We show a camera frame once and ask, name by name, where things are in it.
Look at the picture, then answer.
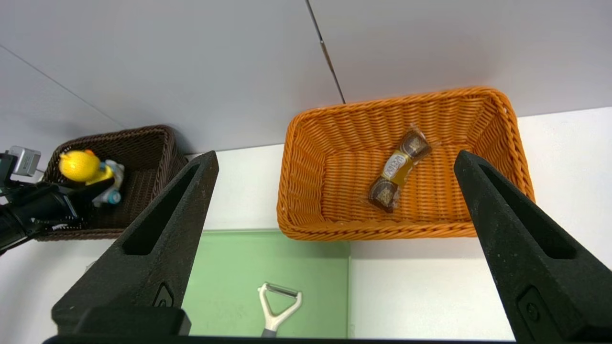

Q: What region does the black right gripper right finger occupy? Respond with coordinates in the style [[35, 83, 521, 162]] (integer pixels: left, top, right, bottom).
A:
[[454, 150, 612, 338]]

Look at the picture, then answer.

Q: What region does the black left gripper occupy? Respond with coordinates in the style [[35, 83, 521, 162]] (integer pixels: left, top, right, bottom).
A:
[[0, 178, 115, 254]]

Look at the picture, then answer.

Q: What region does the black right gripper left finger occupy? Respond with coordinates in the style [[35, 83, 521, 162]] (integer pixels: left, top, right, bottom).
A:
[[53, 151, 219, 338]]

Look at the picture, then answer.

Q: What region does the yellow duck toy car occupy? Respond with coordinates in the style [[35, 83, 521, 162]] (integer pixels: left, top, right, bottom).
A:
[[58, 150, 126, 207]]

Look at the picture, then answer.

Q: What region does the chocolate candy pack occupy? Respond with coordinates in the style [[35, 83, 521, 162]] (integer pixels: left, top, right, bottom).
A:
[[367, 125, 433, 214]]

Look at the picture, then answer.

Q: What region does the dark brown wicker basket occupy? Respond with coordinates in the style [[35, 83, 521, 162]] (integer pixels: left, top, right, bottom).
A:
[[36, 125, 189, 241]]

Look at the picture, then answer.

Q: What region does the orange wicker basket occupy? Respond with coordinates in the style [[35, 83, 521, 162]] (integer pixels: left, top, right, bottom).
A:
[[276, 86, 535, 241]]

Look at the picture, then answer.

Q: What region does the green plastic tray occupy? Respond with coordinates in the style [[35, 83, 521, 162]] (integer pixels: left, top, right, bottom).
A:
[[181, 230, 350, 338]]

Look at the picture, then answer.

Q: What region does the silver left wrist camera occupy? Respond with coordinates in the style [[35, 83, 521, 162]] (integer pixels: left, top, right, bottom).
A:
[[9, 146, 43, 177]]

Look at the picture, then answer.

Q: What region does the white peeler grey handle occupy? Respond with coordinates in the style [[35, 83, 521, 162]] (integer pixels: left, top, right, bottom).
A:
[[257, 283, 304, 338]]

